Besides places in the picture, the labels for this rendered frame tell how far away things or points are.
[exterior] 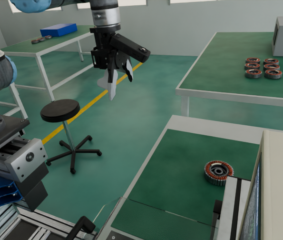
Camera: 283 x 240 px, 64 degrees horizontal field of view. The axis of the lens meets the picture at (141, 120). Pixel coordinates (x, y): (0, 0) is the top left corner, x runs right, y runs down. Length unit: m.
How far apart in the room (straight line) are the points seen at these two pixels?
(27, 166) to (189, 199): 0.59
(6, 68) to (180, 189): 0.80
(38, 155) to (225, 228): 0.70
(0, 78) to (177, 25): 4.21
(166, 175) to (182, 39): 4.13
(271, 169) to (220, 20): 4.54
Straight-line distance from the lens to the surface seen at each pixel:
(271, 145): 0.23
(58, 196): 2.07
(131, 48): 0.64
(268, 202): 0.18
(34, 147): 0.89
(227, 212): 0.43
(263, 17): 4.67
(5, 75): 0.98
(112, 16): 0.65
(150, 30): 5.09
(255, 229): 0.22
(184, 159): 1.04
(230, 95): 1.62
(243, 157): 1.09
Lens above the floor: 1.45
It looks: 32 degrees down
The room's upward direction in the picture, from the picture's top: 6 degrees counter-clockwise
